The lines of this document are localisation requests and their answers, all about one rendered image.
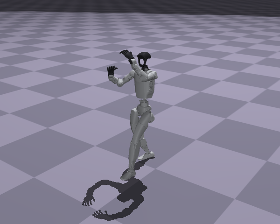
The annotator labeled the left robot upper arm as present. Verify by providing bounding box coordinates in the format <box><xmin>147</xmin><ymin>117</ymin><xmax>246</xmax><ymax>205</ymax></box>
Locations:
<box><xmin>140</xmin><ymin>71</ymin><xmax>158</xmax><ymax>82</ymax></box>

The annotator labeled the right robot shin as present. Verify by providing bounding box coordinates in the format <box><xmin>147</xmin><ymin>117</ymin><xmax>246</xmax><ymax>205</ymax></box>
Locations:
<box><xmin>139</xmin><ymin>138</ymin><xmax>150</xmax><ymax>154</ymax></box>

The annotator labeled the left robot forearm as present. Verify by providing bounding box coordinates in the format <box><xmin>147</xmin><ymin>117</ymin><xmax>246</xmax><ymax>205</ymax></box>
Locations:
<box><xmin>131</xmin><ymin>59</ymin><xmax>148</xmax><ymax>79</ymax></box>

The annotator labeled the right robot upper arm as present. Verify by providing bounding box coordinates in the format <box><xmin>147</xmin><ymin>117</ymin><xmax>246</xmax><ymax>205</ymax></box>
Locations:
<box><xmin>117</xmin><ymin>70</ymin><xmax>135</xmax><ymax>87</ymax></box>

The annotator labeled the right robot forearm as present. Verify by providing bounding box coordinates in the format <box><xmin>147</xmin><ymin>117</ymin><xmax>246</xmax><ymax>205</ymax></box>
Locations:
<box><xmin>108</xmin><ymin>75</ymin><xmax>119</xmax><ymax>84</ymax></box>

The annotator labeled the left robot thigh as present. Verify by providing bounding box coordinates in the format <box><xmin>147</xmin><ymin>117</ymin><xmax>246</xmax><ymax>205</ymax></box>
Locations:
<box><xmin>130</xmin><ymin>110</ymin><xmax>155</xmax><ymax>146</ymax></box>

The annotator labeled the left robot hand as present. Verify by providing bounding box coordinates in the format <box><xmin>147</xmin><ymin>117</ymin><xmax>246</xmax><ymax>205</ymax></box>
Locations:
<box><xmin>120</xmin><ymin>50</ymin><xmax>134</xmax><ymax>64</ymax></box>

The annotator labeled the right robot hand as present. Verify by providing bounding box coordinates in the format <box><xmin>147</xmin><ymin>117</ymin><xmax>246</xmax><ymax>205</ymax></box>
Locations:
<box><xmin>107</xmin><ymin>66</ymin><xmax>118</xmax><ymax>76</ymax></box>

